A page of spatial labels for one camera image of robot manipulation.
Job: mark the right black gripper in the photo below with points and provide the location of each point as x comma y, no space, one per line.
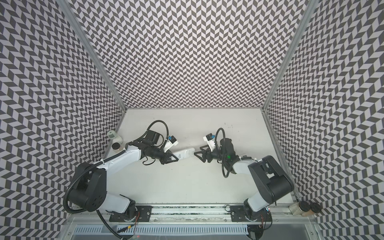
207,154

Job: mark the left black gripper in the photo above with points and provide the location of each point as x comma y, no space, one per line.
167,156

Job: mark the white remote control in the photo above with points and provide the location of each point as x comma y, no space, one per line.
184,154

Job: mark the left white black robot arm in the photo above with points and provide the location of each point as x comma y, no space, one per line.
88,192

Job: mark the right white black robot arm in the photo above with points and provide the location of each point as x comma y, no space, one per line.
271,181

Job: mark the jar with black lid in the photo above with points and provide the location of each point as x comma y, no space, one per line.
117,147

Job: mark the white bottle green cap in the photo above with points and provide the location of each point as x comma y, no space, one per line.
115,137

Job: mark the clear jar black lid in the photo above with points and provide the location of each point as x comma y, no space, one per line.
299,208

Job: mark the brown jar black lid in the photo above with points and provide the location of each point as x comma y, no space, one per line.
315,208

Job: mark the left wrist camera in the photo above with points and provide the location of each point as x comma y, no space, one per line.
171,142

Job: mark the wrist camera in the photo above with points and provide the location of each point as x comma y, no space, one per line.
210,140
171,142

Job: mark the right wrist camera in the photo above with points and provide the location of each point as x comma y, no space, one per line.
210,140

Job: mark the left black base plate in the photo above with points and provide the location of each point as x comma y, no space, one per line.
141,213

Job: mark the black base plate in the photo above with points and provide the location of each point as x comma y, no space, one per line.
240,213
141,213

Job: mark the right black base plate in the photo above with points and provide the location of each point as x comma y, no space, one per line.
240,213

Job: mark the white slotted cable duct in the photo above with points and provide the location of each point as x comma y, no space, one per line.
169,230

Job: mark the aluminium mounting rail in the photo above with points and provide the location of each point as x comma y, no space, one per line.
217,213

